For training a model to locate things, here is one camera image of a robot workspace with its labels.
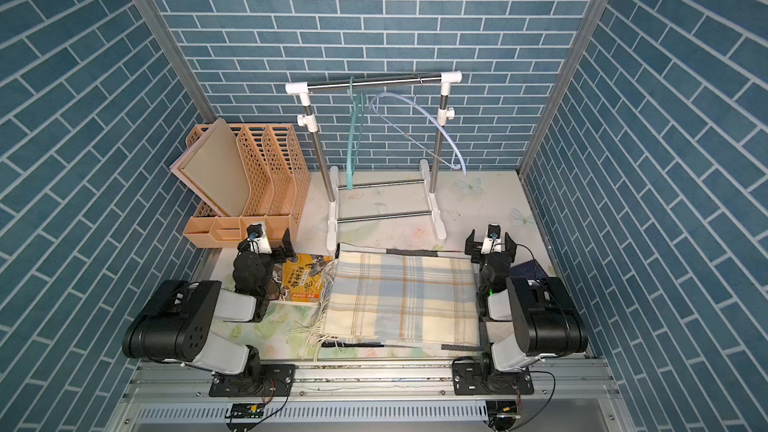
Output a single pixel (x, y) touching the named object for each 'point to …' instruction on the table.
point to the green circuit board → (246, 411)
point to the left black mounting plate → (256, 380)
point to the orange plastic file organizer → (279, 181)
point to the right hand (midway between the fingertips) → (494, 234)
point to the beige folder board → (215, 166)
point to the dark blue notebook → (529, 269)
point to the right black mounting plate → (476, 377)
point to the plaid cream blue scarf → (402, 297)
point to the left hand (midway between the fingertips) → (279, 230)
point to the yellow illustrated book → (302, 277)
